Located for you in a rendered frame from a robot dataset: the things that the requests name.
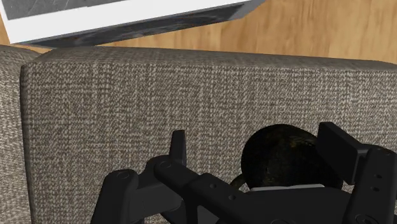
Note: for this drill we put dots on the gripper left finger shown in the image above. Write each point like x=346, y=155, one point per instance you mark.
x=173, y=178

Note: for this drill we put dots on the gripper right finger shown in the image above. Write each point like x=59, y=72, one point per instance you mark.
x=377, y=186

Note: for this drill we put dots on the grey fabric sofa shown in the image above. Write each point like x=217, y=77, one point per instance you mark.
x=124, y=93

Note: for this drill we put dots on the black round object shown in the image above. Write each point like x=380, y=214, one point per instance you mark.
x=279, y=155

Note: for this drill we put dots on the white and dark table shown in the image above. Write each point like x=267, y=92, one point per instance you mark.
x=93, y=18

